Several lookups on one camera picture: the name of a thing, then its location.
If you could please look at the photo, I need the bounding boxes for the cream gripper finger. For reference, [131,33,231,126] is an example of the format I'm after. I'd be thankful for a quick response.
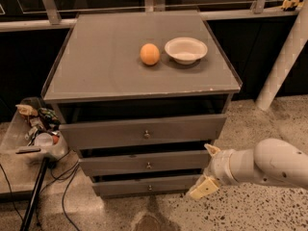
[204,143,220,155]
[188,176,219,200]

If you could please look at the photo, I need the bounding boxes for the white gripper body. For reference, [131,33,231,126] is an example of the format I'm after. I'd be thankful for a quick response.
[205,150,238,186]

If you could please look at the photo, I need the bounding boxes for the grey drawer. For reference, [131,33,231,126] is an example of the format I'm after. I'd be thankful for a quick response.
[92,174,199,197]
[60,115,226,150]
[79,150,210,176]

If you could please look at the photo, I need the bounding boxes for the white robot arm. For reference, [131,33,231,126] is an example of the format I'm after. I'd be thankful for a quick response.
[187,139,308,200]

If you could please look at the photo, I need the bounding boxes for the grey top drawer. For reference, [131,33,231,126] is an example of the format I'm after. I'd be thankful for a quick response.
[60,115,226,150]

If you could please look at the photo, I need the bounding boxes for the grey bottom drawer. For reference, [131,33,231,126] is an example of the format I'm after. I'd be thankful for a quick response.
[92,174,199,197]

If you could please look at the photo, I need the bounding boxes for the grey drawer cabinet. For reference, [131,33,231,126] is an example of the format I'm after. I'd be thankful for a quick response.
[42,11,242,184]

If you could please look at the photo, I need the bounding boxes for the white bowl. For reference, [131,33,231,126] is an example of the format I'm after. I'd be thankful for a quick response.
[165,38,208,64]

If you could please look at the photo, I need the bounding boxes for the orange fruit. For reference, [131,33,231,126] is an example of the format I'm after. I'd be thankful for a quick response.
[140,43,160,65]

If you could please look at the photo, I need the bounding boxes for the white diagonal pillar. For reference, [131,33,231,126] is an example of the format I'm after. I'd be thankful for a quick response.
[256,0,308,111]

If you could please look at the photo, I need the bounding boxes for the white round lid in bin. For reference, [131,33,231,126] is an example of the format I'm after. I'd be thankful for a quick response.
[34,133,53,146]

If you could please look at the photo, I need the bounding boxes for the green patterned item in bin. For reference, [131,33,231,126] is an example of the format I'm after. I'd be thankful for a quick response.
[38,108,61,125]

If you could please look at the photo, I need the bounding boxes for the yellow object on ledge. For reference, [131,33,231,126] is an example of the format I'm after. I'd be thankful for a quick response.
[281,0,302,11]

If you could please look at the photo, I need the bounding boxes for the black stand pole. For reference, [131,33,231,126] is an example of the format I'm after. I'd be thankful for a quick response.
[19,156,49,231]

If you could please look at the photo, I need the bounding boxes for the brown item in bin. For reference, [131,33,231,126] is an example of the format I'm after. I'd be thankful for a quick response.
[16,104,39,116]

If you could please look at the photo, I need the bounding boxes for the black floor cable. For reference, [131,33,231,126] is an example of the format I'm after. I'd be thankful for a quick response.
[0,151,81,231]

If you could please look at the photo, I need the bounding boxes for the metal railing frame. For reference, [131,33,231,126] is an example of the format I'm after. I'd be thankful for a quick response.
[0,0,303,31]

